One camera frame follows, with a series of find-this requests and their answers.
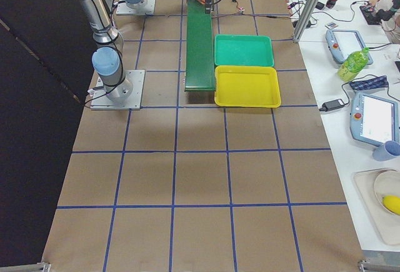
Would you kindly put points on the green tray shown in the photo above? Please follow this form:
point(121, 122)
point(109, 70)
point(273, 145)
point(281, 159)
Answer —
point(243, 50)

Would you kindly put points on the green conveyor belt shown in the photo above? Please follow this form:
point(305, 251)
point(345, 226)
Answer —
point(199, 75)

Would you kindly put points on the yellow tray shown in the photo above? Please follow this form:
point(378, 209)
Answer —
point(247, 86)

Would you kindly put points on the teach pendant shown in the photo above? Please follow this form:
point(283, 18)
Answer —
point(374, 120)
point(342, 43)

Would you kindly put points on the green drink bottle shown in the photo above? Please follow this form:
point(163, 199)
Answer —
point(354, 63)

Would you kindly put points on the black power adapter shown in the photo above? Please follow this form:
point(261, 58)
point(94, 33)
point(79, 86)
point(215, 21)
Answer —
point(332, 105)

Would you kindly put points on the blue cup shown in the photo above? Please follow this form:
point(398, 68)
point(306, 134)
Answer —
point(387, 151)

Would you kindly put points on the beige serving tray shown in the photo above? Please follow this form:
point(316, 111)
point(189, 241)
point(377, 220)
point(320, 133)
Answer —
point(372, 186)

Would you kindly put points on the yellow banana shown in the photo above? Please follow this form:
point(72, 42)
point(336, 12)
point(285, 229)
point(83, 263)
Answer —
point(392, 204)

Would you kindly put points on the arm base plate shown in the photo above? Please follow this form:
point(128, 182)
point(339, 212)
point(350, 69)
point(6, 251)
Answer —
point(128, 95)
point(135, 7)

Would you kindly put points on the aluminium frame post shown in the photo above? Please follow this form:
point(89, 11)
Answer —
point(304, 19)

